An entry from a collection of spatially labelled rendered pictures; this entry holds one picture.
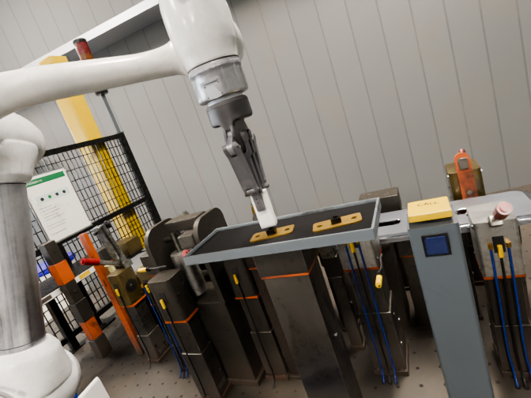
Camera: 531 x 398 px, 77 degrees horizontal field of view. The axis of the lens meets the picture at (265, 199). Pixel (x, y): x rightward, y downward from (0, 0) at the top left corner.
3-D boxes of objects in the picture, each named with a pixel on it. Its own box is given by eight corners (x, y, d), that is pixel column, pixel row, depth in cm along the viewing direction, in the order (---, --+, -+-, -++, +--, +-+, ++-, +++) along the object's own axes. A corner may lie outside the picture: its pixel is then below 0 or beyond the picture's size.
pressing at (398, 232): (523, 187, 85) (522, 182, 85) (559, 223, 66) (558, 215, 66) (141, 253, 146) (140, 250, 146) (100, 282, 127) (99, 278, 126)
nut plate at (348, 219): (360, 213, 58) (358, 207, 58) (363, 221, 54) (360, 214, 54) (314, 225, 60) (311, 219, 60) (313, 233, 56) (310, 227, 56)
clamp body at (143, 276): (209, 354, 111) (166, 256, 103) (191, 380, 102) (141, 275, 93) (193, 354, 114) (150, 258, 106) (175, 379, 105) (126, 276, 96)
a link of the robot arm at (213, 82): (178, 75, 53) (192, 111, 54) (229, 53, 50) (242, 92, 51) (201, 76, 61) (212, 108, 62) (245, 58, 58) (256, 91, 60)
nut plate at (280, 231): (295, 225, 63) (293, 219, 63) (291, 233, 60) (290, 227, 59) (254, 234, 66) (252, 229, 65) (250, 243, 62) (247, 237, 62)
